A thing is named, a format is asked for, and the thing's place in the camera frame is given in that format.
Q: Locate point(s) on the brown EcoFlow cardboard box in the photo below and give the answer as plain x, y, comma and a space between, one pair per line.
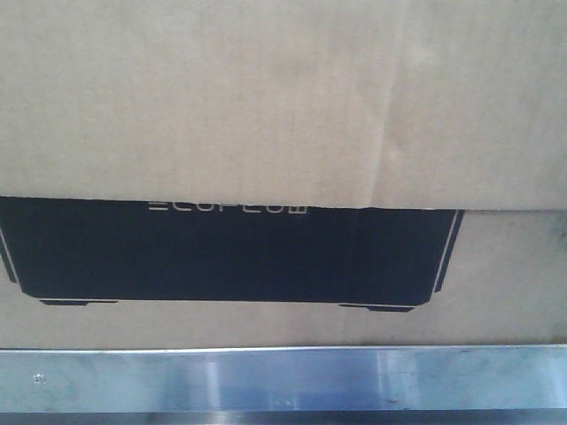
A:
332, 103

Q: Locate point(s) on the metal shelf front rail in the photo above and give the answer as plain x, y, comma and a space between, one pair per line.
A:
460, 384

